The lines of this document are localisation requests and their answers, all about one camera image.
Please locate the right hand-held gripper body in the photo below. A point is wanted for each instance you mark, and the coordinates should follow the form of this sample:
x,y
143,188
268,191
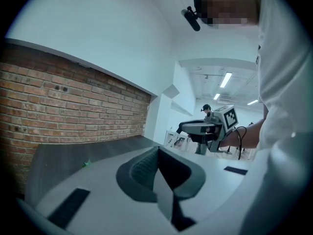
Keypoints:
x,y
230,119

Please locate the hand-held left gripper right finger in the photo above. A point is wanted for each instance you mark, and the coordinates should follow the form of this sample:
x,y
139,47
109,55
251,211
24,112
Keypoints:
x,y
215,180

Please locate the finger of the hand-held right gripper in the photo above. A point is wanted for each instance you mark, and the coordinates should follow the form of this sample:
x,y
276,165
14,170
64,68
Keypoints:
x,y
198,126

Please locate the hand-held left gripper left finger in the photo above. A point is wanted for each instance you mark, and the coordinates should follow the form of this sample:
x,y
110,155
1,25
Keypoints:
x,y
97,192

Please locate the person's right forearm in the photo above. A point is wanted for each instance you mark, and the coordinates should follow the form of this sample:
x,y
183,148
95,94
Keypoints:
x,y
252,133

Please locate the ceiling light panel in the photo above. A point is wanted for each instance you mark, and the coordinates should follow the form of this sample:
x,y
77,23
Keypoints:
x,y
225,79
252,102
216,96

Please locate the person's white t-shirt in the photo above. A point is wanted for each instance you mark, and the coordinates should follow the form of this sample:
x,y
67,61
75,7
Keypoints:
x,y
286,70

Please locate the person's head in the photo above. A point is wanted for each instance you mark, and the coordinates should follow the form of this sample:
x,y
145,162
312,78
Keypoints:
x,y
227,6

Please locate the white frame rack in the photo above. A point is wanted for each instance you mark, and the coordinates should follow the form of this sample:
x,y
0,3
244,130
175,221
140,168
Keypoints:
x,y
174,139

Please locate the black head-worn camera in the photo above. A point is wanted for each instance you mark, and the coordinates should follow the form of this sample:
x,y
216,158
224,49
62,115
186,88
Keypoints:
x,y
192,21

